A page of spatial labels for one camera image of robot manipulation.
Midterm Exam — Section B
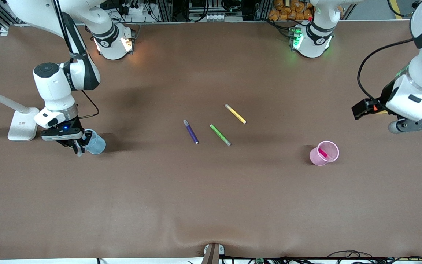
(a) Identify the pink marker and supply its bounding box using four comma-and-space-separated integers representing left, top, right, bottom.
318, 147, 335, 163

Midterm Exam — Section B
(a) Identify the light blue cup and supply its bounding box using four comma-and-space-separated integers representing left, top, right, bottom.
82, 129, 107, 155

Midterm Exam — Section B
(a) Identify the white desk lamp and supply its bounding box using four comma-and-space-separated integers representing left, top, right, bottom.
0, 84, 42, 142

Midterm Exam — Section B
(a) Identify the pink cup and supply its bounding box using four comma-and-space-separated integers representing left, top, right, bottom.
309, 140, 340, 166

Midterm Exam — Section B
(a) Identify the purple marker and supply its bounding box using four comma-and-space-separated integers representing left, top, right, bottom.
183, 119, 199, 144

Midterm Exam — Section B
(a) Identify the orange snack bag pile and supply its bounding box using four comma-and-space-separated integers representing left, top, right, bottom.
268, 0, 316, 21

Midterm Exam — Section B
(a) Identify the yellow marker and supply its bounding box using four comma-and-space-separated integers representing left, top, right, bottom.
225, 103, 247, 124

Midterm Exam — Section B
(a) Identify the green marker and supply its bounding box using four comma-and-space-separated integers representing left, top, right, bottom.
210, 124, 232, 147

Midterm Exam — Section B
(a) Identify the white power strip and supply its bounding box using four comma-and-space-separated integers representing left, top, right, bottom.
121, 3, 160, 16

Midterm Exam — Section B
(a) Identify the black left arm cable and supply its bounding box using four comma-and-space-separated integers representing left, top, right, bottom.
357, 37, 417, 101

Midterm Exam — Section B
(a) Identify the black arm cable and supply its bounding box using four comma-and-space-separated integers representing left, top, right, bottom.
357, 37, 417, 101
52, 0, 100, 118

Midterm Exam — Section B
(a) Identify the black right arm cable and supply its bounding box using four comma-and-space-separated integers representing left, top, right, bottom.
52, 0, 100, 118

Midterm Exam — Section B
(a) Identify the black cable bundle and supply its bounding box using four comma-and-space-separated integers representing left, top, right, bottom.
326, 250, 422, 264

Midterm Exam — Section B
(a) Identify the metal table edge bracket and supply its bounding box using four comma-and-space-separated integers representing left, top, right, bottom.
202, 243, 225, 264

